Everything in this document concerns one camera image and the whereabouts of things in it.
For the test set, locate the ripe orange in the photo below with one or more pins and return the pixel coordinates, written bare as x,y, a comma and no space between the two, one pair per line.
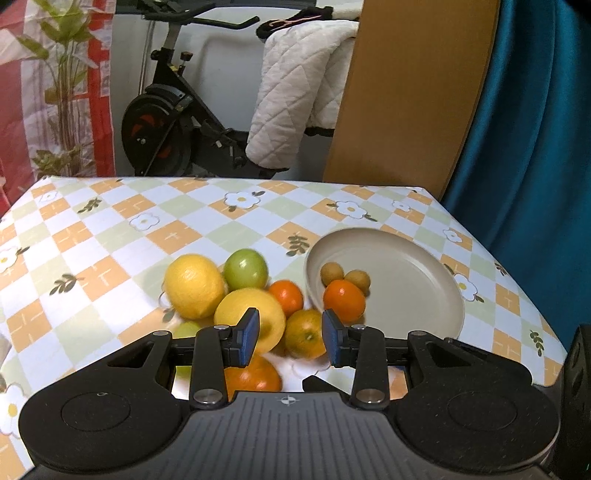
258,374

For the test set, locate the brown kiwi left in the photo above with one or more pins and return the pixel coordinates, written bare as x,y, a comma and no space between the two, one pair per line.
331,273

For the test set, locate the checked floral tablecloth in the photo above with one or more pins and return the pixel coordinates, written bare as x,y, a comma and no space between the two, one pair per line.
115,240

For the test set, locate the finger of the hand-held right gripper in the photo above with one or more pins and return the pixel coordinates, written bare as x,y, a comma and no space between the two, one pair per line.
321,385

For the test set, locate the black cloth with pink trim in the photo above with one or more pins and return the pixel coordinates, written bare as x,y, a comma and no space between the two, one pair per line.
272,26

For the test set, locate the green apple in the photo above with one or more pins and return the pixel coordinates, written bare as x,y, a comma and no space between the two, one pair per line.
246,269

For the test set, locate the brown kiwi right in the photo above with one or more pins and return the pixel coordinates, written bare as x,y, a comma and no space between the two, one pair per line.
358,278

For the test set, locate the white quilted blanket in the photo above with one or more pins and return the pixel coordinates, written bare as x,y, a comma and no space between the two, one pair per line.
291,92

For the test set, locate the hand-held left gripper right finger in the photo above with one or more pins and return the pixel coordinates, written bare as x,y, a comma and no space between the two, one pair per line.
330,339

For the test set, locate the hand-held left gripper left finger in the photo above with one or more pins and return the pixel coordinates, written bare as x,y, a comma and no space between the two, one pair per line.
251,334

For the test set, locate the teal curtain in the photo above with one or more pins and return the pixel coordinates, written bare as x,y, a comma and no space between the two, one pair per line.
540,161

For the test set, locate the brown kiwi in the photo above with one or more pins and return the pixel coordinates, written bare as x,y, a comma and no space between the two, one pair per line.
358,278
331,273

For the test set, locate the beige round plate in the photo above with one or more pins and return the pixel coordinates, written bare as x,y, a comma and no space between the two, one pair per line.
406,281

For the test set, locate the greenish yellow orange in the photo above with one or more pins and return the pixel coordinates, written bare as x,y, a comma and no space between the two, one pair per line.
302,334

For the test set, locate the small orange tangerine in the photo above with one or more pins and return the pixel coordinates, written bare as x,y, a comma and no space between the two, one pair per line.
286,295
344,300

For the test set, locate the green lime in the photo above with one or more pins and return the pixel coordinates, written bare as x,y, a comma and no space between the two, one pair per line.
187,328

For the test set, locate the yellow lemon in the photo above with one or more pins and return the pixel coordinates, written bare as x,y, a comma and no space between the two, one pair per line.
194,286
231,309

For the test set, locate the brown wooden board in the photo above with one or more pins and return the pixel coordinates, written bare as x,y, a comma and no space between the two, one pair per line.
406,92

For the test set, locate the black exercise bike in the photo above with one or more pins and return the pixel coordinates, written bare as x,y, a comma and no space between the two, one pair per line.
157,124

